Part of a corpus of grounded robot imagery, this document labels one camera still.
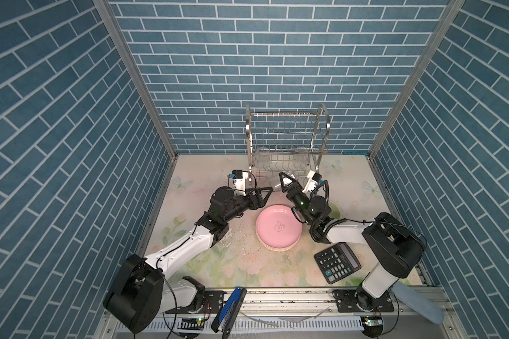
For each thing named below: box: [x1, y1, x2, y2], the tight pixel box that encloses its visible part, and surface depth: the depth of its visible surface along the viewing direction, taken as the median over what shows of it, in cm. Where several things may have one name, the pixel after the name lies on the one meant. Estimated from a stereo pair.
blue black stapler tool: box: [211, 286, 247, 339], surface depth 72 cm
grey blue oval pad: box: [390, 281, 444, 325], surface depth 73 cm
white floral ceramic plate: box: [257, 237, 300, 253], surface depth 86 cm
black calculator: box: [313, 242, 362, 285], surface depth 83 cm
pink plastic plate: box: [255, 204, 303, 250], surface depth 91 cm
